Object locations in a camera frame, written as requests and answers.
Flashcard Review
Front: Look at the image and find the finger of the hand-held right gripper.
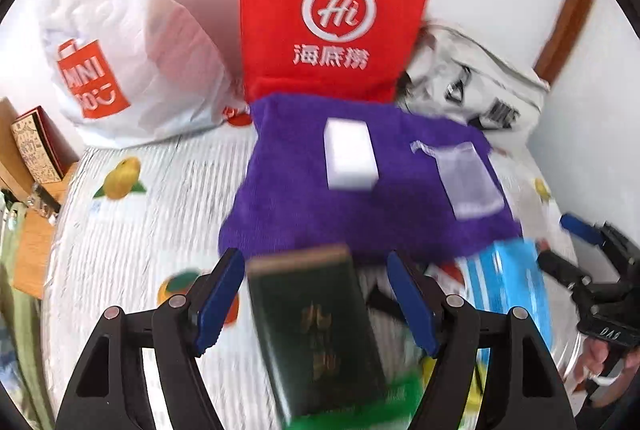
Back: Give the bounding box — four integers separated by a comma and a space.
537, 249, 595, 295
560, 213, 609, 248

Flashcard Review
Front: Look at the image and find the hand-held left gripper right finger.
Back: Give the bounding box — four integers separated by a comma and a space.
386, 251, 578, 430

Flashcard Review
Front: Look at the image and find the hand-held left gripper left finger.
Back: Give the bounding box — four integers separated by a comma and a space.
55, 247, 246, 430

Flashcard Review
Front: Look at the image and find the blue tissue packet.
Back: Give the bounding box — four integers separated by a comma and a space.
462, 237, 553, 351

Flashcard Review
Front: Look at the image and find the dark rectangular box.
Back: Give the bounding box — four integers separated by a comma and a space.
247, 245, 388, 421

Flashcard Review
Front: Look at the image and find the person's right hand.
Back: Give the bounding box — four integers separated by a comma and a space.
572, 337, 626, 393

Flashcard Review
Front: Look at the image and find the green packet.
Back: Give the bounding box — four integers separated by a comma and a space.
285, 372, 426, 430

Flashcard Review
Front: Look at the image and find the fruit print bedsheet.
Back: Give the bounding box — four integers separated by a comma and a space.
42, 130, 596, 430

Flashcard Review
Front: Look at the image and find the purple towel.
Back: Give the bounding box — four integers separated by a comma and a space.
218, 93, 523, 268

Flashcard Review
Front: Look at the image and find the white sponge block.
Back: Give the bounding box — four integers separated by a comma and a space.
324, 117, 379, 191

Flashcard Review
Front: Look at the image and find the grey waist bag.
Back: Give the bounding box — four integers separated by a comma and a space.
395, 23, 551, 133

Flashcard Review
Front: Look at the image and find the wooden headboard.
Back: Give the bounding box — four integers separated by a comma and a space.
0, 98, 81, 301

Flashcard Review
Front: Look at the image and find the green cloth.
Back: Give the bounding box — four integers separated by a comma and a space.
0, 195, 56, 430

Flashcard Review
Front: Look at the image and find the metal clasp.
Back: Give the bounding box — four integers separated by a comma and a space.
30, 183, 62, 226

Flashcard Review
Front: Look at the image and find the patterned gift box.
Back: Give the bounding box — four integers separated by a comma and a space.
11, 107, 66, 183

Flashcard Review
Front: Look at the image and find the red paper bag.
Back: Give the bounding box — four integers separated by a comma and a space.
239, 0, 442, 104

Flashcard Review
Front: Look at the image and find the white plastic bag orange logo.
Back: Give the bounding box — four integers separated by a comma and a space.
37, 0, 251, 143

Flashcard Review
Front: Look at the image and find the brown wooden door frame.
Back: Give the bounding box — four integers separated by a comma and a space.
532, 0, 601, 84

